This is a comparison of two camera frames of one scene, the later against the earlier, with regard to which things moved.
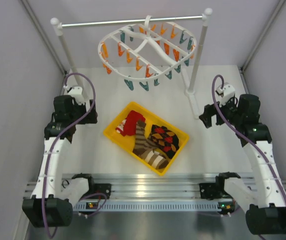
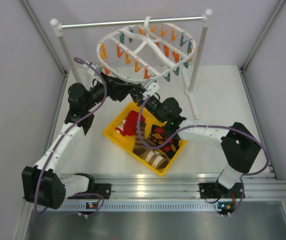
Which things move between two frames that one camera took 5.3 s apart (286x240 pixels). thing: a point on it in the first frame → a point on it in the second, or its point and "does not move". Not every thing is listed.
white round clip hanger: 146,51 does not move
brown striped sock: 142,143 does not move
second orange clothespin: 138,66 does not move
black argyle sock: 165,140 does not move
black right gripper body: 230,112 → 153,106
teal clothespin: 156,82 → 167,77
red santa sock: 128,126 does not move
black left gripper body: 90,118 → 111,90
